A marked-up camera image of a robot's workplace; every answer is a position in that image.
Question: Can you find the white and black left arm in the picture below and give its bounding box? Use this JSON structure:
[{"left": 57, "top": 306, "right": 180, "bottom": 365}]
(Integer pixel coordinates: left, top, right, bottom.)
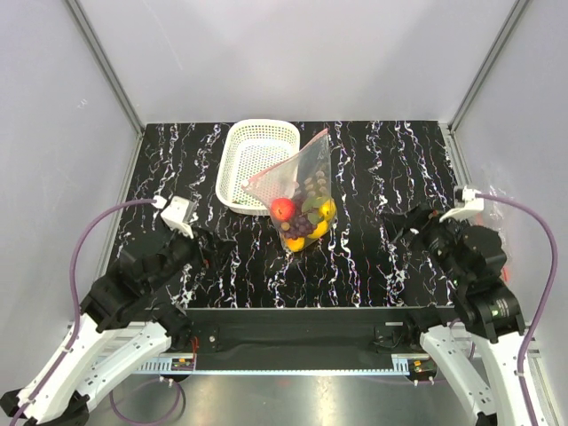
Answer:
[{"left": 1, "top": 229, "right": 236, "bottom": 425}]

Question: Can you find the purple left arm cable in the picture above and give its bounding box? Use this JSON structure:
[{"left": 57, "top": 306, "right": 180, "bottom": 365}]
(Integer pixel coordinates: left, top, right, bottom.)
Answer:
[{"left": 8, "top": 198, "right": 185, "bottom": 426}]

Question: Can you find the clear pink-dotted zip bag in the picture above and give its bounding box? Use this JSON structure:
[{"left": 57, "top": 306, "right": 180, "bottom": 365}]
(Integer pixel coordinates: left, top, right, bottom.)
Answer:
[{"left": 241, "top": 130, "right": 336, "bottom": 253}]

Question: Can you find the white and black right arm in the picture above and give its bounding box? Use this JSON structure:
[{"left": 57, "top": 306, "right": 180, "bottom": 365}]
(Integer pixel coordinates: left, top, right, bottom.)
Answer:
[{"left": 384, "top": 195, "right": 547, "bottom": 425}]

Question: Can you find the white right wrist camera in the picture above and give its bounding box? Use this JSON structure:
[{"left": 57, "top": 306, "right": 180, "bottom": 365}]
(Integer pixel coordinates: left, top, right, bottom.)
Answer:
[{"left": 439, "top": 185, "right": 485, "bottom": 223}]

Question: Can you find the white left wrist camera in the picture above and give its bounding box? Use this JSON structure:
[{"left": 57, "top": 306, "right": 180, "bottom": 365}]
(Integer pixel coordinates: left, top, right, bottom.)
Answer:
[{"left": 153, "top": 195, "right": 196, "bottom": 239}]

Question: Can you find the yellow lemon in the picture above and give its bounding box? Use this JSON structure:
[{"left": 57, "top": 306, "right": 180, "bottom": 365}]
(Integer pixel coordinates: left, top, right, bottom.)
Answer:
[
  {"left": 307, "top": 220, "right": 329, "bottom": 240},
  {"left": 319, "top": 199, "right": 336, "bottom": 222}
]

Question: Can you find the green leaf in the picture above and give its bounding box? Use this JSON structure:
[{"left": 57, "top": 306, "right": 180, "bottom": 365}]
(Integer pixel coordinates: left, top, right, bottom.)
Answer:
[{"left": 301, "top": 196, "right": 329, "bottom": 225}]

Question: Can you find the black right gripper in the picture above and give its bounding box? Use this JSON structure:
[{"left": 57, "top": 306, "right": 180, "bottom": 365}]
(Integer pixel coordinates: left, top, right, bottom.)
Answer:
[{"left": 378, "top": 201, "right": 468, "bottom": 287}]

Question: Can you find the aluminium frame rail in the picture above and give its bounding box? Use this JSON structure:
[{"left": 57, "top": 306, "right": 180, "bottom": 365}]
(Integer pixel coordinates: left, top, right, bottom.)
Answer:
[{"left": 57, "top": 322, "right": 542, "bottom": 374}]

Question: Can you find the white perforated plastic basket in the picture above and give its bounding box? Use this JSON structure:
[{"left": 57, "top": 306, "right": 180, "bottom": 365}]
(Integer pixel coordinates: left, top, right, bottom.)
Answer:
[{"left": 216, "top": 119, "right": 300, "bottom": 216}]

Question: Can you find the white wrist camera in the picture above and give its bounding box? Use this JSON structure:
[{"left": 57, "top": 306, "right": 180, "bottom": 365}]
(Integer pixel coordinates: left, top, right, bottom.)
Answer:
[
  {"left": 439, "top": 185, "right": 485, "bottom": 223},
  {"left": 153, "top": 195, "right": 196, "bottom": 239}
]

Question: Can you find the dark red grape bunch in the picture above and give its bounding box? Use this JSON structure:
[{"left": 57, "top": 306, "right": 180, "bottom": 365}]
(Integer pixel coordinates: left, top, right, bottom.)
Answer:
[{"left": 280, "top": 212, "right": 316, "bottom": 240}]

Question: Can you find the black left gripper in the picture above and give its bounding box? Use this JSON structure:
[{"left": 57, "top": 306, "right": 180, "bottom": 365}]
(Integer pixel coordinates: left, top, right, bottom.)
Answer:
[{"left": 145, "top": 223, "right": 237, "bottom": 294}]

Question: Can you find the orange mango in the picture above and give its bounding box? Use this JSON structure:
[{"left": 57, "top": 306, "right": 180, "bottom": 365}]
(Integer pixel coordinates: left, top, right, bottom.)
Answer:
[{"left": 285, "top": 237, "right": 305, "bottom": 252}]

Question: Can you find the pile of spare plastic bags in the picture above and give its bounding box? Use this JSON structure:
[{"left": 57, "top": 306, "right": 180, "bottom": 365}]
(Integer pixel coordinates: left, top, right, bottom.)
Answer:
[{"left": 474, "top": 200, "right": 516, "bottom": 284}]

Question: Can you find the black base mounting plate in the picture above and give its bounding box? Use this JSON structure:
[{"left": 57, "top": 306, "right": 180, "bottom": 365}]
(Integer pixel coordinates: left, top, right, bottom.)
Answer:
[{"left": 185, "top": 306, "right": 454, "bottom": 375}]

